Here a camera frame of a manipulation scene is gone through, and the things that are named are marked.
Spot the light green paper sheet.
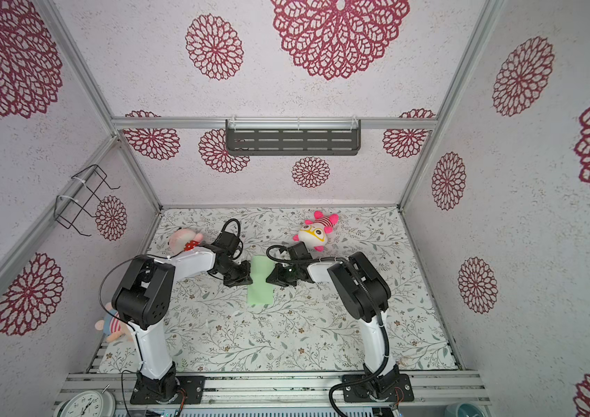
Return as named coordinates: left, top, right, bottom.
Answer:
left=247, top=255, right=275, bottom=306

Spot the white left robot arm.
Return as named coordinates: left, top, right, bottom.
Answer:
left=112, top=247, right=252, bottom=382

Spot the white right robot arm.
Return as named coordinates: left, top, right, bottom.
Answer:
left=266, top=252, right=400, bottom=390

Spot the white pink owl plush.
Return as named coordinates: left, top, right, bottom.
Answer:
left=292, top=210, right=339, bottom=252

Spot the pink plush red dotted dress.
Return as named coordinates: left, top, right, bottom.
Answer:
left=168, top=228, right=204, bottom=255

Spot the striped hat doll plush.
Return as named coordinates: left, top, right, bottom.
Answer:
left=95, top=302, right=132, bottom=343

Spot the white analog clock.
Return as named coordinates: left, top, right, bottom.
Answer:
left=53, top=385, right=116, bottom=417

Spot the teal cup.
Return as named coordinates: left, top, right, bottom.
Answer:
left=444, top=402, right=486, bottom=417

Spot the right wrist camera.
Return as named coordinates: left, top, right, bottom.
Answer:
left=287, top=242, right=313, bottom=262

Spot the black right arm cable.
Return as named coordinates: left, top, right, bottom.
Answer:
left=265, top=243, right=397, bottom=417

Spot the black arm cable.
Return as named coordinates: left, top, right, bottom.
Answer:
left=97, top=217, right=244, bottom=417
left=265, top=243, right=397, bottom=417

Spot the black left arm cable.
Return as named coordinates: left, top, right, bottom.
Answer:
left=97, top=217, right=244, bottom=417

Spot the grey wall shelf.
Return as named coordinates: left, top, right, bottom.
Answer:
left=225, top=119, right=362, bottom=156

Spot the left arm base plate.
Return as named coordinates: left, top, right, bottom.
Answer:
left=130, top=374, right=206, bottom=405

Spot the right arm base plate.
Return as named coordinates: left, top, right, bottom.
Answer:
left=342, top=373, right=415, bottom=403

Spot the black wire wall rack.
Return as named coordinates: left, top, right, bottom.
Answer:
left=52, top=164, right=121, bottom=237

